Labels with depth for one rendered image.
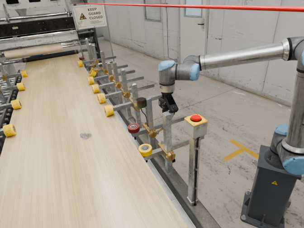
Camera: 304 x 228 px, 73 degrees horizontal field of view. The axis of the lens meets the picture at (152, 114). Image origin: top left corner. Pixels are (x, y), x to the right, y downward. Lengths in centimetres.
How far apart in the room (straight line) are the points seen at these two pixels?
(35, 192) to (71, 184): 17
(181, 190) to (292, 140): 67
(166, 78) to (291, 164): 85
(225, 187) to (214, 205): 23
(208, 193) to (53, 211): 148
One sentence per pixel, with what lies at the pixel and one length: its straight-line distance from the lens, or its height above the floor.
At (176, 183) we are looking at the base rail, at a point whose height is 70.
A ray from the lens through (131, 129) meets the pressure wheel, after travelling 139.
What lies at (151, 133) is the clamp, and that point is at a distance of 141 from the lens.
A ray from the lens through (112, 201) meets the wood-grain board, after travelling 100.
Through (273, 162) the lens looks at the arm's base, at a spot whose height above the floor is 63.
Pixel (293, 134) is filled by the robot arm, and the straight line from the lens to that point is 136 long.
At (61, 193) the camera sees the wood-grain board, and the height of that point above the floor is 90.
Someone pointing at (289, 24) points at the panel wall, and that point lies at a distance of 368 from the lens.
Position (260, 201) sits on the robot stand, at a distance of 190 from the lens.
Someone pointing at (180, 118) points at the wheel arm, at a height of 86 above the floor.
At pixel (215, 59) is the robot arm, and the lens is 124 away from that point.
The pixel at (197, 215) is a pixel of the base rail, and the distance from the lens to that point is 118.
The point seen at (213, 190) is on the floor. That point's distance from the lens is 221.
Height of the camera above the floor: 168
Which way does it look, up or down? 30 degrees down
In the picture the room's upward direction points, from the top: 5 degrees counter-clockwise
